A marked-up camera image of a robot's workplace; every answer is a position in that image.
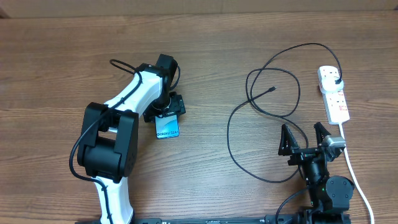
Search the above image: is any white power extension strip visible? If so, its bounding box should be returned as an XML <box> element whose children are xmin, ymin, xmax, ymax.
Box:
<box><xmin>317</xmin><ymin>65</ymin><xmax>350</xmax><ymax>124</ymax></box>

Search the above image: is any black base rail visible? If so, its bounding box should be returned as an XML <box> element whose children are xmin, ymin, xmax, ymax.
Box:
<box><xmin>74</xmin><ymin>213</ymin><xmax>352</xmax><ymax>224</ymax></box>

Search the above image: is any white charger adapter plug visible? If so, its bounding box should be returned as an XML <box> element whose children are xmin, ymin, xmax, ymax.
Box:
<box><xmin>319</xmin><ymin>77</ymin><xmax>344</xmax><ymax>94</ymax></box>

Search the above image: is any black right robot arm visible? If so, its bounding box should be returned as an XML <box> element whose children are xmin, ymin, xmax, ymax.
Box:
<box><xmin>274</xmin><ymin>122</ymin><xmax>354</xmax><ymax>223</ymax></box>

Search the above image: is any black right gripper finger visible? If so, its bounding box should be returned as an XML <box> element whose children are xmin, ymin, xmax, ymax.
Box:
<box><xmin>313</xmin><ymin>122</ymin><xmax>330</xmax><ymax>146</ymax></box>
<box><xmin>278</xmin><ymin>124</ymin><xmax>299</xmax><ymax>156</ymax></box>

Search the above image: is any white power strip cord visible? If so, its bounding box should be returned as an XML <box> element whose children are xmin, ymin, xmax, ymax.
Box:
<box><xmin>338</xmin><ymin>123</ymin><xmax>376</xmax><ymax>224</ymax></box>

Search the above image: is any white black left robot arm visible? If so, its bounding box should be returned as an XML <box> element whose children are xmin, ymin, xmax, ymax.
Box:
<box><xmin>69</xmin><ymin>54</ymin><xmax>186</xmax><ymax>223</ymax></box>

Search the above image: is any Samsung Galaxy smartphone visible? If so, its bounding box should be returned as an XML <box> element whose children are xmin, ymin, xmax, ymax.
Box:
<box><xmin>155</xmin><ymin>115</ymin><xmax>179</xmax><ymax>139</ymax></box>

